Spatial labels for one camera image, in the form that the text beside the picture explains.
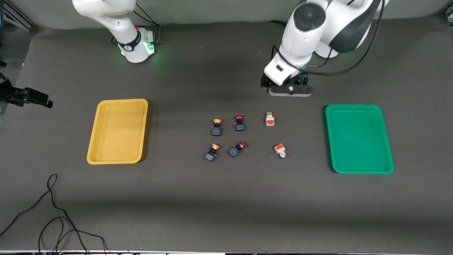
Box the green plastic tray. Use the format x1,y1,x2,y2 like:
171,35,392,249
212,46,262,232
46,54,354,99
325,104,395,175

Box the yellow plastic tray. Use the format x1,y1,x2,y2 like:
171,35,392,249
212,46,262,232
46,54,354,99
86,98,149,165

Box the black right arm base cables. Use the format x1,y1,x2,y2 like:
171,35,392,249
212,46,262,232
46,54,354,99
133,2,161,45

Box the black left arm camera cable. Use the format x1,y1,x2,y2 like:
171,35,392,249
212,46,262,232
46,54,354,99
272,0,385,76

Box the dark metal frame rail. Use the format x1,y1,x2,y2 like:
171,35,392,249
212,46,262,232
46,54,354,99
0,0,36,29

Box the thin black loose cable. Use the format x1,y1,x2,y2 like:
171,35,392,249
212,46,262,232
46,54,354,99
0,173,108,255

